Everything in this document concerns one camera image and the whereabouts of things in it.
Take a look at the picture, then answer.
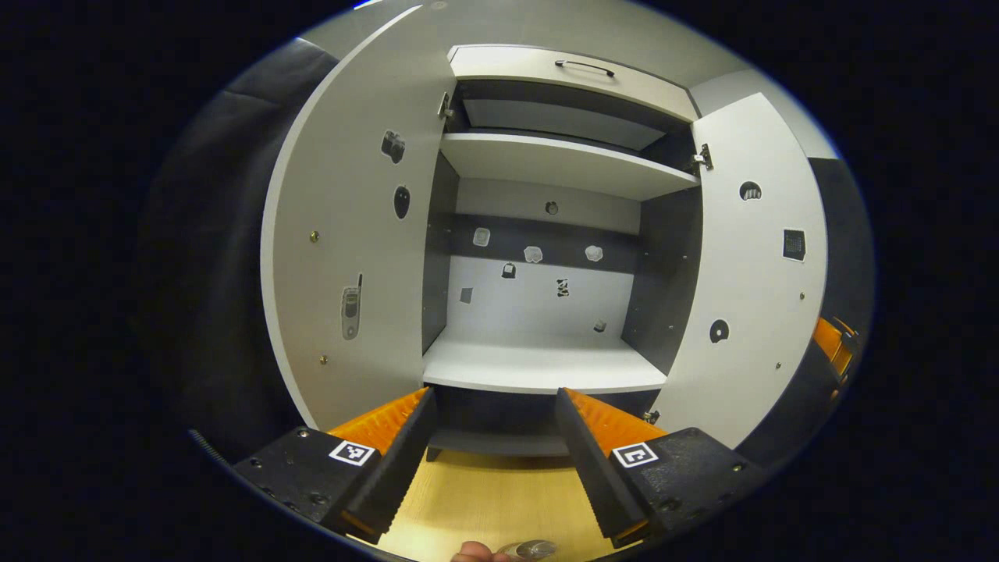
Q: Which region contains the white cabinet door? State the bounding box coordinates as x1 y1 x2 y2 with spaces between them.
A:
260 4 457 432
649 92 830 450

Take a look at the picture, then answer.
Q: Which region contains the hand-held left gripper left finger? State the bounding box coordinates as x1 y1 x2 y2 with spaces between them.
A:
233 386 439 545

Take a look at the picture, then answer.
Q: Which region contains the white and grey cabinet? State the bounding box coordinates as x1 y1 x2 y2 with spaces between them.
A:
421 43 703 461

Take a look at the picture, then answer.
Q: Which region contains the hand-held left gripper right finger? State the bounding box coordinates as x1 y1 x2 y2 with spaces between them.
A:
554 386 767 549

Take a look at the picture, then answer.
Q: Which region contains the white cabinet drawer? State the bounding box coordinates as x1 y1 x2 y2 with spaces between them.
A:
447 44 699 123

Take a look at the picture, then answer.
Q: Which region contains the clear bottle red label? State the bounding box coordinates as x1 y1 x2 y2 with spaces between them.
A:
497 539 560 562

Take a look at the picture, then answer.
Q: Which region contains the dark drawer handle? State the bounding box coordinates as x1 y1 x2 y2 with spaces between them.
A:
555 59 616 78

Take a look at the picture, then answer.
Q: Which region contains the white cabinet shelf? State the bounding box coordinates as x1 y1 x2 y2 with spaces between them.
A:
441 133 700 202
423 328 669 395
460 98 666 151

